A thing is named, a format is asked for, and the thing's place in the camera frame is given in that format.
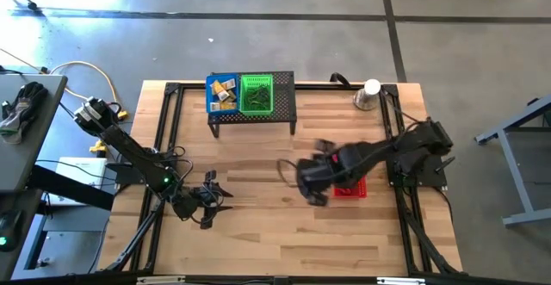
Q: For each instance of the white light bulb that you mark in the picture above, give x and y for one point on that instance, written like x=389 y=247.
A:
x=373 y=86

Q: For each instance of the blue plastic basket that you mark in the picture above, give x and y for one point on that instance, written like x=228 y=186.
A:
x=211 y=104

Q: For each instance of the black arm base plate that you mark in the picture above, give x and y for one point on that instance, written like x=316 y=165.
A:
x=426 y=177
x=129 y=175

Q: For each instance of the dark rubber band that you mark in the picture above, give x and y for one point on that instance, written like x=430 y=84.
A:
x=256 y=93

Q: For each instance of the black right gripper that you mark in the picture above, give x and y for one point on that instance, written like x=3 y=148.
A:
x=316 y=173

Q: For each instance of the grey desk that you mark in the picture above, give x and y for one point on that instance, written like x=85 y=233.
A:
x=26 y=164

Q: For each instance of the black desk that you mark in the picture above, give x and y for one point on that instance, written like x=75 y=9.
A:
x=26 y=207

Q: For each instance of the red plastic basket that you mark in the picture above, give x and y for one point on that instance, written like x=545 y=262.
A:
x=359 y=190

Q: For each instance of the green rubber band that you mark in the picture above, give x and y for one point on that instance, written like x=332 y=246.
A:
x=262 y=100
x=250 y=102

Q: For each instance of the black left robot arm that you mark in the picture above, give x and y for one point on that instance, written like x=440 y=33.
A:
x=129 y=147

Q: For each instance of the green plastic basket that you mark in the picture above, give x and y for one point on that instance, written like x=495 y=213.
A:
x=243 y=104

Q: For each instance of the black perforated metal shelf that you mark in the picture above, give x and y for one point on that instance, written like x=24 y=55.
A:
x=284 y=104

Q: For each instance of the silver frame bracket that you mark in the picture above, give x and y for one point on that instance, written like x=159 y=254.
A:
x=400 y=281
x=159 y=280

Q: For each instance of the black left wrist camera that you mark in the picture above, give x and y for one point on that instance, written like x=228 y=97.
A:
x=211 y=176

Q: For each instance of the white box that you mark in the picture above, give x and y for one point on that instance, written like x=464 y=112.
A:
x=82 y=166

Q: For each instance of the black computer mouse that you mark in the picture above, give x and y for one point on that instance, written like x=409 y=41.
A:
x=10 y=229

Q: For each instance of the black grey work glove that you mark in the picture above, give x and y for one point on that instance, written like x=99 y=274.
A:
x=26 y=104

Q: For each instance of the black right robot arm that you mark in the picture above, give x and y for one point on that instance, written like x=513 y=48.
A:
x=396 y=147

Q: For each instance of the grey metal table frame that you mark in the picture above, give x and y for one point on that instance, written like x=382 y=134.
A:
x=516 y=177

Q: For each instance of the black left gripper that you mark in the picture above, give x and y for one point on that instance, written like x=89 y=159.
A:
x=193 y=203

